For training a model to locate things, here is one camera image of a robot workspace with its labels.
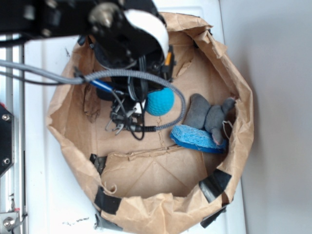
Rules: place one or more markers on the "brown paper bag bin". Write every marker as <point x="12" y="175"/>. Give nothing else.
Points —
<point x="154" y="186"/>

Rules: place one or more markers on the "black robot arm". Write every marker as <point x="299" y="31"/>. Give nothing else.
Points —
<point x="128" y="38"/>

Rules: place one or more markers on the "blue rubber ball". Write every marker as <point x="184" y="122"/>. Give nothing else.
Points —
<point x="160" y="102"/>

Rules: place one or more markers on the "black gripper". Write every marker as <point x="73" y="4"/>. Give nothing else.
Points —
<point x="131" y="70"/>

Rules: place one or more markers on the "metal corner bracket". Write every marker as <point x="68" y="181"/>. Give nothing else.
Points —
<point x="8" y="221"/>

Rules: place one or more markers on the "grey plush elephant toy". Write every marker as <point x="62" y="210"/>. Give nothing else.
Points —
<point x="204" y="116"/>

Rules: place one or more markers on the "aluminium frame rail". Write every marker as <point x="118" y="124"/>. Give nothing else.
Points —
<point x="12" y="184"/>

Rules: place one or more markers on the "white plastic tray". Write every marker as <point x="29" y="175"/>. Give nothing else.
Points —
<point x="56" y="204"/>

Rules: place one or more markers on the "blue sponge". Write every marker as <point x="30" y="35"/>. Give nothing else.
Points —
<point x="196" y="139"/>

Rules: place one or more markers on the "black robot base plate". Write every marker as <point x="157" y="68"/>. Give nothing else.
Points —
<point x="6" y="139"/>

